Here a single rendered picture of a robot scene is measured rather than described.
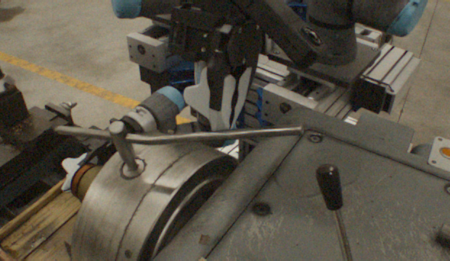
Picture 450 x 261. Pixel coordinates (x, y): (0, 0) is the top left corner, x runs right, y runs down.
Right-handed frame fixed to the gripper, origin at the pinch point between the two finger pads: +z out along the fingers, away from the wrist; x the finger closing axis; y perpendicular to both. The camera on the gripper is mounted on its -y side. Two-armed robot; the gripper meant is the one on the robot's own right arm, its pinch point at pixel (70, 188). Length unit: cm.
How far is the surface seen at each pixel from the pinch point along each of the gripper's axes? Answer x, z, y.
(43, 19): -108, -203, 333
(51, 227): -19.5, 1.8, 12.7
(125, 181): 14.8, 1.8, -20.0
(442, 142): 18, -28, -57
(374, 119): 17, -28, -46
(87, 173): 4.1, -2.4, -3.7
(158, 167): 15.7, -2.4, -22.8
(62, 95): -108, -115, 187
